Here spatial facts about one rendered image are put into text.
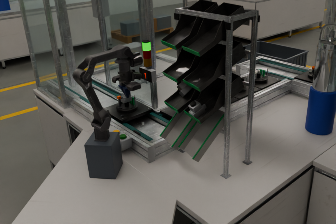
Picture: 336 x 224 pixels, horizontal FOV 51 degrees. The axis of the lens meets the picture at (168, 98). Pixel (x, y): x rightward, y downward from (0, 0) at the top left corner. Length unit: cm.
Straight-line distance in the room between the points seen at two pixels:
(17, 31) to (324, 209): 583
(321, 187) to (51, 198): 139
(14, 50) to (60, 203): 531
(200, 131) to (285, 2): 587
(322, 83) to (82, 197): 143
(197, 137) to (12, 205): 199
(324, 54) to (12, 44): 566
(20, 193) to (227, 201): 218
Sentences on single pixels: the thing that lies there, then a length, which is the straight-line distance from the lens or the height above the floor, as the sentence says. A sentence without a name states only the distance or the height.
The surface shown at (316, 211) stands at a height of 56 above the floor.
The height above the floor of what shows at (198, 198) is 86.
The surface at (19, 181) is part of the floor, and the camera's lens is 360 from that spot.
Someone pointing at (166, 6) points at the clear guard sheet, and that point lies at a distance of 339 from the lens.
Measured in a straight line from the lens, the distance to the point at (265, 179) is 186.
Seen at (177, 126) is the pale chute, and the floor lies 106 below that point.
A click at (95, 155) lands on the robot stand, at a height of 100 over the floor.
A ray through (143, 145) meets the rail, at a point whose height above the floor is 96.
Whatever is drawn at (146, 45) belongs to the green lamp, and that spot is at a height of 139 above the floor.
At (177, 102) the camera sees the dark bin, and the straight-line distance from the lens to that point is 180.
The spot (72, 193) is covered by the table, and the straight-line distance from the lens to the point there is 184.
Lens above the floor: 196
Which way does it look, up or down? 24 degrees down
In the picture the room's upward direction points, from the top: 3 degrees counter-clockwise
